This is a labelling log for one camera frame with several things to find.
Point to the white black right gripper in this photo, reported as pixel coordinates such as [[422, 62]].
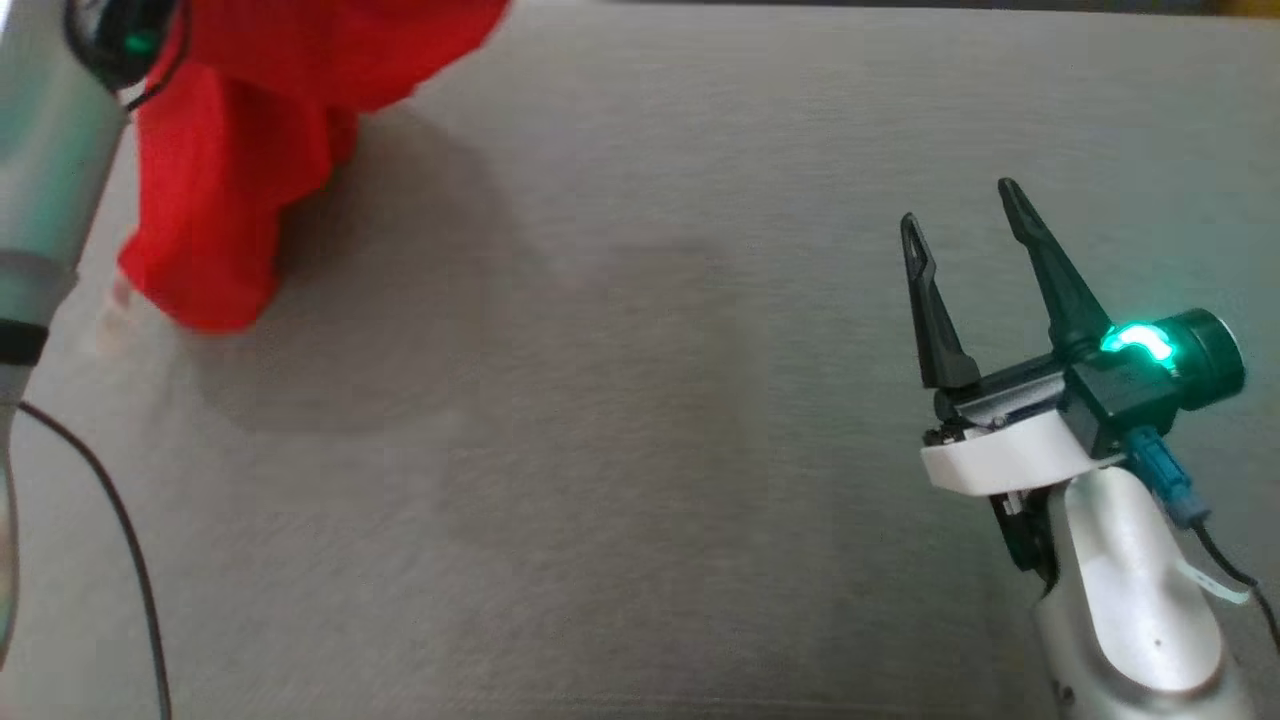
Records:
[[1000, 455]]

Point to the red garment with white trim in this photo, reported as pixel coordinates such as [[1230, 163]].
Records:
[[220, 200]]

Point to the mustard yellow cushion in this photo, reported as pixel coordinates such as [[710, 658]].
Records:
[[1250, 6]]

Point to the grey sofa seat cushion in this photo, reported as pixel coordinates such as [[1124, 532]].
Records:
[[600, 400]]

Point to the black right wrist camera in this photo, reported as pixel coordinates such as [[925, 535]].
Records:
[[1130, 395]]

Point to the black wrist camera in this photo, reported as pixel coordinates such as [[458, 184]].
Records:
[[105, 45], [1130, 395]]

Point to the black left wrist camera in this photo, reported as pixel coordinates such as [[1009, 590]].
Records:
[[105, 45]]

